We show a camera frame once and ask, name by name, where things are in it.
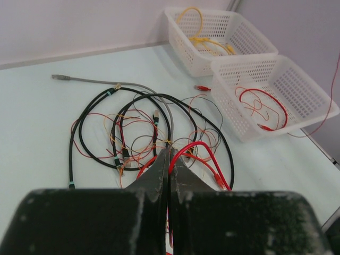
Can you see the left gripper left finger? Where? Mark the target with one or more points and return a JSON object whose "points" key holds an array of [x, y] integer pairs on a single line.
{"points": [[94, 221]]}

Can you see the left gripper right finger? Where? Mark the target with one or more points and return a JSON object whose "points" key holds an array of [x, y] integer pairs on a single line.
{"points": [[205, 221]]}

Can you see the near right white basket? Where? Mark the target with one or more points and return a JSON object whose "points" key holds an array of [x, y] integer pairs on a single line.
{"points": [[265, 96]]}

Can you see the white basket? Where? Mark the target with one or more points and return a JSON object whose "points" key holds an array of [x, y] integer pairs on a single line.
{"points": [[265, 96], [199, 37]]}

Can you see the far right white basket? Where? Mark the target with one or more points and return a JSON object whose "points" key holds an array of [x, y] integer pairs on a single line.
{"points": [[199, 37]]}

